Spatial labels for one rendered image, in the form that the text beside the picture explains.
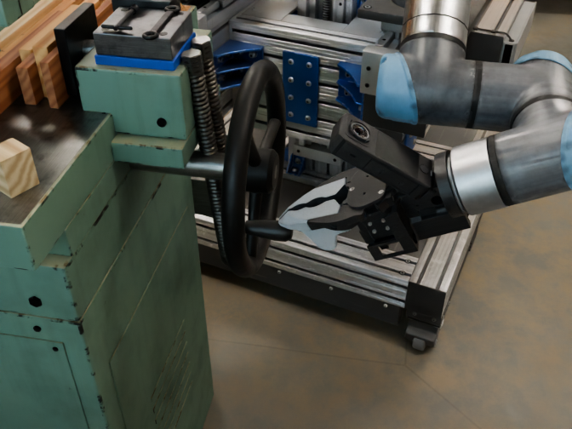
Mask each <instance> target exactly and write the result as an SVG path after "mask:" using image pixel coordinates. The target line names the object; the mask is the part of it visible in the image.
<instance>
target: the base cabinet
mask: <svg viewBox="0 0 572 429"><path fill-rule="evenodd" d="M213 396H214V388H213V380H212V372H211V364H210V355H209V340H208V332H207V324H206V316H205V307H204V299H203V284H202V276H201V267H200V260H199V251H198V243H197V228H196V219H195V211H194V202H193V195H192V179H191V176H186V175H178V174H164V176H163V178H162V179H161V181H160V182H159V184H158V186H157V188H156V190H155V192H154V193H153V194H152V197H151V198H150V200H149V202H148V203H147V205H146V207H145V208H144V210H143V212H142V214H141V215H140V218H139V219H138V220H137V222H136V224H135V225H134V228H133V230H132V231H131V233H130V234H129V236H128V238H127V240H126V241H125V243H124V245H123V246H122V248H121V250H120V251H119V253H118V255H117V257H116V259H115V260H114V262H113V263H112V266H111V268H110V269H109V271H108V273H107V274H106V276H105V278H104V279H103V281H102V283H101V285H100V287H99V288H98V289H97V291H96V293H95V295H94V297H93V299H92V300H91V301H90V303H89V305H88V307H87V309H86V311H85V312H84V314H83V316H82V317H81V319H80V320H79V321H71V320H65V319H58V318H52V317H42V316H36V315H30V314H24V313H18V312H7V311H1V310H0V429H203V425H204V422H205V420H206V417H207V414H208V412H209V407H210V404H211V401H212V398H213Z"/></svg>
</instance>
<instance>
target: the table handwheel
mask: <svg viewBox="0 0 572 429"><path fill-rule="evenodd" d="M263 90H265V95H266V109H267V129H266V133H265V135H264V138H263V140H262V142H261V144H260V147H256V145H255V140H254V137H253V130H254V125H255V118H256V113H257V110H258V106H259V103H260V98H261V96H262V93H263ZM285 141H286V106H285V94H284V87H283V79H282V76H281V73H280V71H279V69H278V68H277V66H276V65H275V64H274V63H273V62H272V61H270V60H258V61H256V62H255V63H254V64H253V65H252V66H251V67H250V68H249V69H248V70H247V72H246V74H245V76H244V78H243V81H242V82H241V85H240V88H239V90H238V92H237V97H236V100H235V103H234V107H233V110H232V116H231V121H230V125H229V129H228V135H227V140H226V150H225V153H221V152H216V153H215V154H212V155H203V154H202V153H201V152H200V151H198V150H194V152H193V154H192V155H191V157H190V159H189V161H188V163H187V165H186V166H185V168H184V169H177V168H169V167H160V166H152V165H145V164H137V163H129V167H130V168H131V169H132V170H139V171H147V172H155V173H164V174H178V175H186V176H194V177H202V178H210V179H217V180H222V187H221V230H222V239H223V245H224V250H225V255H226V261H227V263H228V266H229V267H230V268H231V270H232V272H233V273H234V274H236V275H237V276H239V277H245V278H246V277H252V276H253V275H255V274H256V273H257V272H258V271H259V269H260V267H261V266H262V264H263V261H264V259H265V258H266V254H267V251H268V249H269V246H270V243H271V240H269V239H265V238H261V237H256V236H252V235H249V234H247V237H246V234H245V197H246V192H249V213H248V220H276V218H277V210H278V205H279V199H280V194H281V188H282V181H283V166H284V155H285Z"/></svg>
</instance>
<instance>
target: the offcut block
mask: <svg viewBox="0 0 572 429"><path fill-rule="evenodd" d="M38 184H39V179H38V177H37V171H36V168H35V164H34V161H33V158H32V154H31V149H30V147H28V146H26V145H24V144H22V143H20V142H19V141H17V140H15V139H14V138H11V139H9V140H6V141H4V142H2V143H0V192H2V193H4V194H5V195H7V196H9V197H11V198H13V197H16V196H18V195H19V194H21V193H22V192H25V191H27V190H29V189H31V188H32V187H34V186H36V185H38Z"/></svg>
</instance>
